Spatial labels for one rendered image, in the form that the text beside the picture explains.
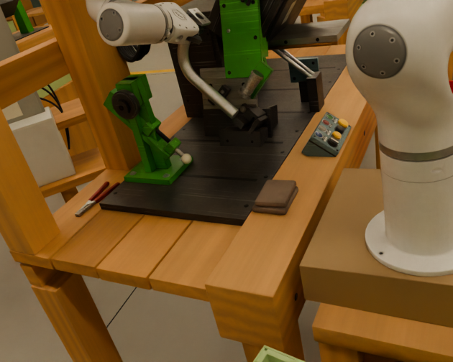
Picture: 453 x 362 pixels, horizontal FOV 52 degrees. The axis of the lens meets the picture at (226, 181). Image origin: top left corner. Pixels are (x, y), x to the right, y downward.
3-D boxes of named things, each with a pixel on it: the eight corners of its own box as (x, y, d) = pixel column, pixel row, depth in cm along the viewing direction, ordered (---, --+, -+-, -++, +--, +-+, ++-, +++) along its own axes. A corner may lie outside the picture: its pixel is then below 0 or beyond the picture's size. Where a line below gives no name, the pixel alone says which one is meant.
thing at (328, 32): (350, 29, 139) (349, 18, 137) (337, 46, 127) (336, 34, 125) (234, 39, 157) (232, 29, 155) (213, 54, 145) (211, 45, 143)
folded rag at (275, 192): (286, 216, 98) (284, 205, 97) (252, 212, 102) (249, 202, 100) (299, 190, 106) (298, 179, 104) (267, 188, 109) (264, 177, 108)
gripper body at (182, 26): (179, 26, 102) (204, 26, 111) (149, -5, 103) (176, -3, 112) (162, 52, 105) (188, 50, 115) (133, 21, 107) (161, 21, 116)
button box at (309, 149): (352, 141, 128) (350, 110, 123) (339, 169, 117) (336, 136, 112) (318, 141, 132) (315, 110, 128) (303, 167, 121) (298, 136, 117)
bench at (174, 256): (400, 212, 234) (398, 39, 190) (322, 534, 125) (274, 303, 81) (272, 200, 266) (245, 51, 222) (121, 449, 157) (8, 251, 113)
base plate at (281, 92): (354, 57, 182) (354, 52, 181) (246, 227, 101) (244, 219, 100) (257, 63, 201) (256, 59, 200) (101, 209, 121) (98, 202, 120)
